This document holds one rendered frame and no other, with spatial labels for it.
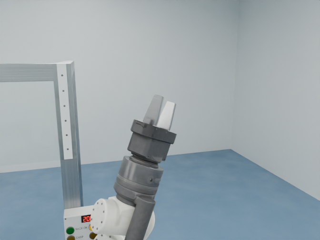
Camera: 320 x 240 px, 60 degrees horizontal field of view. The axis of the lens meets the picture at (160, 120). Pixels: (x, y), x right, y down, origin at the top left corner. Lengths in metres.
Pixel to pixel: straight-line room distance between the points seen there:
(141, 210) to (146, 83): 4.03
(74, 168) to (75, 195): 0.11
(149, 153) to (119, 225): 0.15
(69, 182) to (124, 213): 0.57
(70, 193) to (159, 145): 0.63
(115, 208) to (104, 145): 4.04
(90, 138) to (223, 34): 2.80
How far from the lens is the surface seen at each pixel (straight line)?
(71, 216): 1.11
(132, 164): 0.55
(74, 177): 1.10
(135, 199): 0.55
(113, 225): 0.56
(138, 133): 0.53
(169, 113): 0.60
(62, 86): 1.01
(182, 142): 4.91
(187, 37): 4.72
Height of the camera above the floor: 1.66
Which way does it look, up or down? 13 degrees down
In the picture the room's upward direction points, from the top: straight up
